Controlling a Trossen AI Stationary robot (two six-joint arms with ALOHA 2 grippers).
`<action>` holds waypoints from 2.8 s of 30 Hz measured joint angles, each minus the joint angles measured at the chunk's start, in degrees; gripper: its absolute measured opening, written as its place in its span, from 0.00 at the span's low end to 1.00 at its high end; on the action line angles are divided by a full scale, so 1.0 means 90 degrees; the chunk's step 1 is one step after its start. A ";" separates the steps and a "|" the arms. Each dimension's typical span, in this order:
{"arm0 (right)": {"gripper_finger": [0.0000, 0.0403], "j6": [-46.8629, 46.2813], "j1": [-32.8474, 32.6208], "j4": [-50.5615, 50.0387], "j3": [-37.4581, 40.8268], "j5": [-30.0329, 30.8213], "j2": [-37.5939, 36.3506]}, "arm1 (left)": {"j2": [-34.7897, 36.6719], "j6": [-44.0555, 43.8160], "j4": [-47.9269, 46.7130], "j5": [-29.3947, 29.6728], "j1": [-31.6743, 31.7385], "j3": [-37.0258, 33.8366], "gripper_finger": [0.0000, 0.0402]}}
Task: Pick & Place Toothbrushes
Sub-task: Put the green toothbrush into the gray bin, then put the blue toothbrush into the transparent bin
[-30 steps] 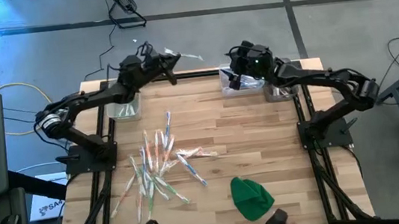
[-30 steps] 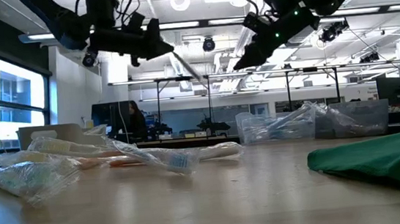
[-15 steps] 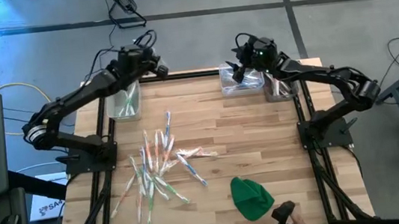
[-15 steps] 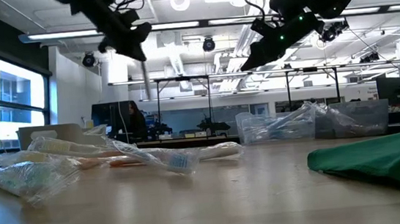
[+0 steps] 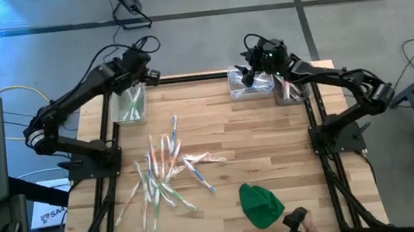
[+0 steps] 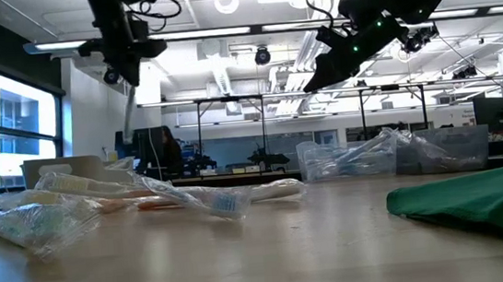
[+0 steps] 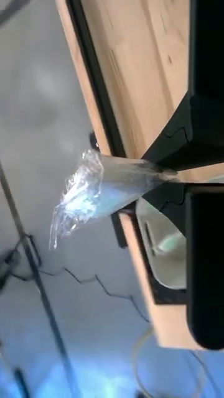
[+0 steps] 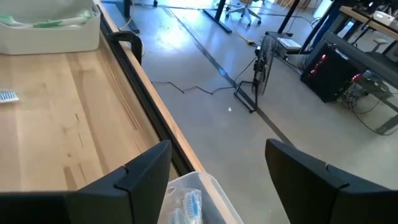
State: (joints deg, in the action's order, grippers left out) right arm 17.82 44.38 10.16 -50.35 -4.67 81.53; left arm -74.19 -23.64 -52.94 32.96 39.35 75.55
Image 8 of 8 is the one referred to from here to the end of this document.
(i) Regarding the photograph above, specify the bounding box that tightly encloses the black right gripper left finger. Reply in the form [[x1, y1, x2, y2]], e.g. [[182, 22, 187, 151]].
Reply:
[[0, 139, 172, 224]]

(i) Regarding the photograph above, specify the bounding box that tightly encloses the frosted white plastic bin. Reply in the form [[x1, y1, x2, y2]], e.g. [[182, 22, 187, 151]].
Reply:
[[0, 0, 101, 56]]

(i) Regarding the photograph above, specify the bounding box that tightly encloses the black frame clamp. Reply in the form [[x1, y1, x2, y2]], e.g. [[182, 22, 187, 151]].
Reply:
[[105, 30, 144, 65]]

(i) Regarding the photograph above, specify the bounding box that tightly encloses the grey rolling office chair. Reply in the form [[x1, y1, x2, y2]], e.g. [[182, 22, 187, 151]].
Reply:
[[224, 0, 262, 28]]

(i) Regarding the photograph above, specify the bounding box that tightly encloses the clear plastic bin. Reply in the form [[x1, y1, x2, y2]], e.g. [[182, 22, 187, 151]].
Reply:
[[157, 170, 245, 224]]

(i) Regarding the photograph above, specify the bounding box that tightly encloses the green toothbrush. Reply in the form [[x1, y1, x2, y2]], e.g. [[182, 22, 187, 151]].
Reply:
[[0, 14, 35, 29], [30, 11, 94, 29]]

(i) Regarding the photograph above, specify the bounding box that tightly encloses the wooden top workbench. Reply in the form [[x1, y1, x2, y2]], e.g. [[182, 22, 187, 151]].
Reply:
[[322, 5, 398, 136]]

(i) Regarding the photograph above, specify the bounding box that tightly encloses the black floor fan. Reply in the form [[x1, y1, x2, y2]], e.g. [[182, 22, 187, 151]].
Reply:
[[233, 32, 279, 114]]

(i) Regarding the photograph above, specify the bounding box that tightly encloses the yellow extension cable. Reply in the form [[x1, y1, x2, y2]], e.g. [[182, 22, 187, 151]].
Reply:
[[229, 12, 261, 47]]

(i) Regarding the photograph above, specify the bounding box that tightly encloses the black floor cable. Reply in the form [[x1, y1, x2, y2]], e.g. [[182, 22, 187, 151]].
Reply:
[[151, 55, 261, 96]]

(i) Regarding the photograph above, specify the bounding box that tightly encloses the black cable bundle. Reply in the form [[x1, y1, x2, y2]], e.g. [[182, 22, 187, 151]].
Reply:
[[340, 82, 398, 135]]

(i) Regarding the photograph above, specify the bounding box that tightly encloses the white flat box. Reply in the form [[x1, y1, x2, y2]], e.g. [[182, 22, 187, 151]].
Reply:
[[277, 37, 303, 52]]

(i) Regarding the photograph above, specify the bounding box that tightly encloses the black computer tower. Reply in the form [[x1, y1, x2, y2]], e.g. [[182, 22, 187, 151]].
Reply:
[[300, 42, 364, 103]]

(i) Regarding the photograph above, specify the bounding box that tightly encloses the black standing desk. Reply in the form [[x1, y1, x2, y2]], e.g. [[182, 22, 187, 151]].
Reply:
[[202, 0, 233, 35]]

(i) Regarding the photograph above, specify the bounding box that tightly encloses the black floor bar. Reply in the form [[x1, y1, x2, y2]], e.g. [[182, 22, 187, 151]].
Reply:
[[123, 0, 141, 34]]

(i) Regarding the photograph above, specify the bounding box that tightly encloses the blue toothbrush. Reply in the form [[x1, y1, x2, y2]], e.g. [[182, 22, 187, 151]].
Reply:
[[0, 89, 20, 105], [182, 189, 203, 224], [169, 207, 185, 224]]

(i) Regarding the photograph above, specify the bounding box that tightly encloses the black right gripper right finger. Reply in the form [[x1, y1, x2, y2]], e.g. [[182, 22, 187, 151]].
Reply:
[[265, 138, 398, 224]]

